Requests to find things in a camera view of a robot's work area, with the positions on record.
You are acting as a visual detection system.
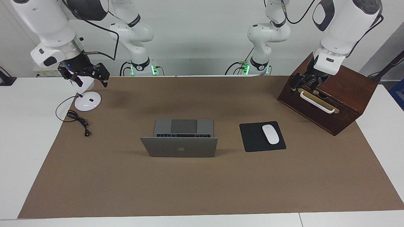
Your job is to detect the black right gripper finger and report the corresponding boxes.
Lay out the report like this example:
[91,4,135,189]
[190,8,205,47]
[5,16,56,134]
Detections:
[58,66,83,88]
[99,65,110,88]

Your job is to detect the brass handle plate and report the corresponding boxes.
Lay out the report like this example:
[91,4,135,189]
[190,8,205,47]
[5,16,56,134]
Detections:
[298,88,340,114]

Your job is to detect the dark wooden box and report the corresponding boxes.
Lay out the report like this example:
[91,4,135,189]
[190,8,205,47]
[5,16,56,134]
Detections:
[277,52,378,136]

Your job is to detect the white desk lamp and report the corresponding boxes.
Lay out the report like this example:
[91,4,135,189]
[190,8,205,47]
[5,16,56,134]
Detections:
[68,76,102,112]

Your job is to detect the black base cable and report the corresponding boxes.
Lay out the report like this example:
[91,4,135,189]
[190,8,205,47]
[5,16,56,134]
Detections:
[225,47,254,75]
[119,61,134,76]

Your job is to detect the black lamp power cable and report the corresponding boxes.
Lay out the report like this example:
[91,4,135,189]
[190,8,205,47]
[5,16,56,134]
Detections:
[56,95,91,137]

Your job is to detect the grey laptop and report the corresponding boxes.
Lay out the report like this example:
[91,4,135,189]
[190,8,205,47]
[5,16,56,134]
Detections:
[140,119,218,158]

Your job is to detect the black tripod leg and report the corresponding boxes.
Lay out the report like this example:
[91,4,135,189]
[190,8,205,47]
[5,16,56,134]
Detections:
[368,50,404,83]

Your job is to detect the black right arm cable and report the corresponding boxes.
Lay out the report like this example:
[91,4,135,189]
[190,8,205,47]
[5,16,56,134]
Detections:
[62,0,120,61]

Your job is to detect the brown table mat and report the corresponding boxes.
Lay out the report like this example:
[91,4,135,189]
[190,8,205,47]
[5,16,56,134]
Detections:
[17,76,404,219]

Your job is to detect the blue object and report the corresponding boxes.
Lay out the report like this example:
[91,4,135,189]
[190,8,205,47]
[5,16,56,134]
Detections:
[388,79,404,111]

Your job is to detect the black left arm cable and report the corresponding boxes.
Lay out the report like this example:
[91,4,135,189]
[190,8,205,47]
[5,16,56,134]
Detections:
[279,0,384,58]

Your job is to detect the white box handle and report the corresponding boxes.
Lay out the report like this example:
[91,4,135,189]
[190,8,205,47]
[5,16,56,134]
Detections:
[299,91,336,114]

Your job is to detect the black mouse pad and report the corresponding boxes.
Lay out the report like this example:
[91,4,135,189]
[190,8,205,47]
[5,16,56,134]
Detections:
[239,121,287,153]

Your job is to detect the white computer mouse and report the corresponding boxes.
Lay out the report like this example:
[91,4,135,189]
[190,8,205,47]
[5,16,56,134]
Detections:
[262,125,280,145]

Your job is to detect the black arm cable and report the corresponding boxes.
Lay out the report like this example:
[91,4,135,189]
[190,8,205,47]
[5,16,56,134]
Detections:
[62,0,120,61]
[279,0,384,58]

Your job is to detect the black stand foot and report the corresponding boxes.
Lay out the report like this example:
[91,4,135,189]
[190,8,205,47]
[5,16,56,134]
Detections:
[0,67,17,86]

